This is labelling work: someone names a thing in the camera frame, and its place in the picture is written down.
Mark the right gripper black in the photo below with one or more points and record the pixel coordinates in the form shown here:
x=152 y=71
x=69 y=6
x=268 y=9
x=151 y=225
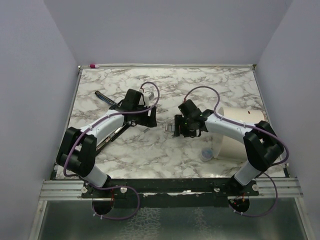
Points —
x=179 y=119

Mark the clear jar of paper clips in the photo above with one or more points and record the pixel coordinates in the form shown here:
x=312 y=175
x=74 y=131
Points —
x=206 y=154

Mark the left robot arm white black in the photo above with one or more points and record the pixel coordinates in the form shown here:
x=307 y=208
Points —
x=77 y=152

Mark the blue stapler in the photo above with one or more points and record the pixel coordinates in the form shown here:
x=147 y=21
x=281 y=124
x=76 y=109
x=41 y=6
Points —
x=105 y=99

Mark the aluminium frame rail front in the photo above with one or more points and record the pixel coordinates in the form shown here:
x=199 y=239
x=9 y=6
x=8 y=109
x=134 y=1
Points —
x=71 y=190

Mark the staple box tray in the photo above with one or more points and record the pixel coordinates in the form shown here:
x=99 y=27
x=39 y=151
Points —
x=170 y=128

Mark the large white paper roll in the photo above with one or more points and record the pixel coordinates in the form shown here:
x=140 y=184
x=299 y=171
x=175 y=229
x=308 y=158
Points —
x=228 y=143

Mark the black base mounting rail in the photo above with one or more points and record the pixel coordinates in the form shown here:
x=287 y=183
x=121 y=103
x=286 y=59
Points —
x=171 y=192

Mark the black stapler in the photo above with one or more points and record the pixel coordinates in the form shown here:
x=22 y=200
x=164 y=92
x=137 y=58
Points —
x=113 y=136

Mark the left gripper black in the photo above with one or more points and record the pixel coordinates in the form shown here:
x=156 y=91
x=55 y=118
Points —
x=148 y=121

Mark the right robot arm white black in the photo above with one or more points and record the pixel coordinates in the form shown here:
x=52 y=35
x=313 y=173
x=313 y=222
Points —
x=262 y=146

